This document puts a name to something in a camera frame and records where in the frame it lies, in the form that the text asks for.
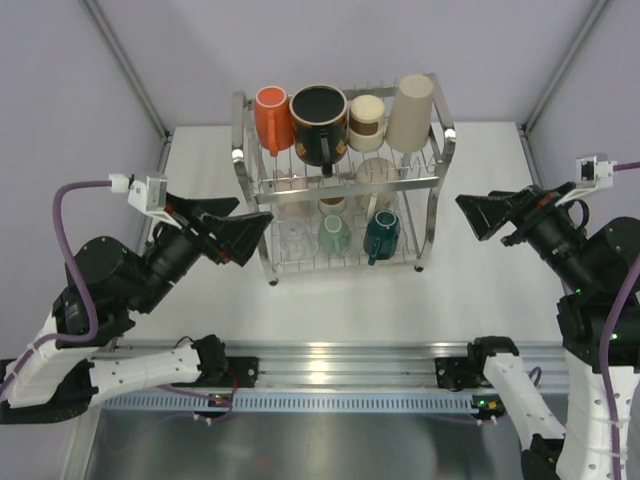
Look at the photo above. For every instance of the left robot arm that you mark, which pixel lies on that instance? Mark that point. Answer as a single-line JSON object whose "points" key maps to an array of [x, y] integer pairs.
{"points": [[58, 378]]}

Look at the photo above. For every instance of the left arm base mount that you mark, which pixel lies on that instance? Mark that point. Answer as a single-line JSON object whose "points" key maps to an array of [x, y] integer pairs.
{"points": [[242, 372]]}

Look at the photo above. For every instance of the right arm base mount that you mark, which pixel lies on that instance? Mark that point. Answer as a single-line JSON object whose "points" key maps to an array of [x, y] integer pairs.
{"points": [[459, 373]]}

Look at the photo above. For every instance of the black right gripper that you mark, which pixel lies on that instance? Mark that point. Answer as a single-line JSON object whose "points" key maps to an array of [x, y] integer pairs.
{"points": [[487, 212]]}

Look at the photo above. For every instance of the black mug with orange print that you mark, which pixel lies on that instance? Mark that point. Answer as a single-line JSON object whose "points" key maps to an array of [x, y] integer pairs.
{"points": [[320, 126]]}

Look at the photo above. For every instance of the steel two-tier dish rack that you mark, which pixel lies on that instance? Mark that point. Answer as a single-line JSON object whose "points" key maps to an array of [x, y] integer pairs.
{"points": [[271, 184]]}

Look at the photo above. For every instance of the aluminium frame post left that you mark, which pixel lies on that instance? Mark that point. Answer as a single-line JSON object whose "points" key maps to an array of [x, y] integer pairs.
{"points": [[97, 16]]}

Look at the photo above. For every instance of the steel cup cream brown sleeve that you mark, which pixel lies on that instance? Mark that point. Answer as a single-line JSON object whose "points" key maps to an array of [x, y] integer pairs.
{"points": [[366, 123]]}

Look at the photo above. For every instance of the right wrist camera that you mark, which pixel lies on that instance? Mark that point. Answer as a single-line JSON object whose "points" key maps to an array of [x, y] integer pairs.
{"points": [[595, 173]]}

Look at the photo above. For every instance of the beige paper cup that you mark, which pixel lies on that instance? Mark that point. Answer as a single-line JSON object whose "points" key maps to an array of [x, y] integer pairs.
{"points": [[409, 122]]}

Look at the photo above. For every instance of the perforated cable duct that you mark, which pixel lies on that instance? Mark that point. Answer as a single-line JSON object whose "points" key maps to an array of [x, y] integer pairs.
{"points": [[316, 402]]}

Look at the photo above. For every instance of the clear glass cup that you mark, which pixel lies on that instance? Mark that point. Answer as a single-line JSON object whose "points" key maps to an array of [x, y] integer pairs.
{"points": [[296, 240]]}

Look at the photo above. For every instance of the teal cup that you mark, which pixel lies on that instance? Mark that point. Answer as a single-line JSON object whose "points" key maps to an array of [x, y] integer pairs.
{"points": [[334, 236]]}

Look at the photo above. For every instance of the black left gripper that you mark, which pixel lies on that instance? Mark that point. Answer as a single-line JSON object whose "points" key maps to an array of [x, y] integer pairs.
{"points": [[237, 235]]}

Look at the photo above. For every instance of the dark teal mug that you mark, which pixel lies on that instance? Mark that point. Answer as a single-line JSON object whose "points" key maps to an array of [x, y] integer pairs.
{"points": [[381, 236]]}

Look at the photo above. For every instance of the cream mug green inside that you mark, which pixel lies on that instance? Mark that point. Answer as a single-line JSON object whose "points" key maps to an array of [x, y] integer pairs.
{"points": [[376, 170]]}

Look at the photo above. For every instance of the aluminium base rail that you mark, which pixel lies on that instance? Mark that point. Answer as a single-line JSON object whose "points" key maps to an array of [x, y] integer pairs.
{"points": [[335, 365]]}

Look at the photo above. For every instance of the aluminium frame post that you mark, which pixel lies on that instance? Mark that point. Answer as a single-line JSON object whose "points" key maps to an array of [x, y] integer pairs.
{"points": [[594, 15], [97, 16]]}

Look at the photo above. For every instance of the aluminium frame post right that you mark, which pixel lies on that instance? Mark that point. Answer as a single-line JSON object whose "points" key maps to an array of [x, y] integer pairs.
{"points": [[594, 15]]}

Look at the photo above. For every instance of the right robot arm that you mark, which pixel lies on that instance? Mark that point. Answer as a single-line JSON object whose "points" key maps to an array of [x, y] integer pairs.
{"points": [[599, 325]]}

